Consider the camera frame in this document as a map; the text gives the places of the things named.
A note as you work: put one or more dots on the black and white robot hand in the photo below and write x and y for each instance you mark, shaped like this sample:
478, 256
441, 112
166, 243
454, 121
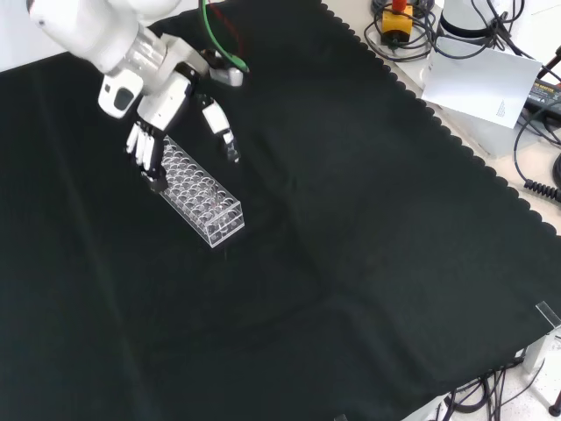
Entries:
164, 105

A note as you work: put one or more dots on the clear acrylic test tube rack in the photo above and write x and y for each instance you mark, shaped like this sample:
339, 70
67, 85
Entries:
197, 197

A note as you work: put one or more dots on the black table cloth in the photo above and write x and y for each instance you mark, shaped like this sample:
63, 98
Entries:
307, 263

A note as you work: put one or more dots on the yellow stop button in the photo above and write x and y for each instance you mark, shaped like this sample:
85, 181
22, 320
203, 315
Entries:
396, 24

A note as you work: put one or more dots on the white paper card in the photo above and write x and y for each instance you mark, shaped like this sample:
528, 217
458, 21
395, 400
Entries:
477, 85

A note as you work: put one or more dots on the pale grey box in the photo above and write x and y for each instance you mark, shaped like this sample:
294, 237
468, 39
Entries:
486, 138

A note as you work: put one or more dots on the black power adapter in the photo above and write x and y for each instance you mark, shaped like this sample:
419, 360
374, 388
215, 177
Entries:
545, 94

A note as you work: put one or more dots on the clear acrylic clamp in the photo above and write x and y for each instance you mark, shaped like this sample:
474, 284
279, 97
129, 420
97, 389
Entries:
548, 313

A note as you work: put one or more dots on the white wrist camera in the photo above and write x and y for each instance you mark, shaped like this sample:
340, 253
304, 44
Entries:
118, 96

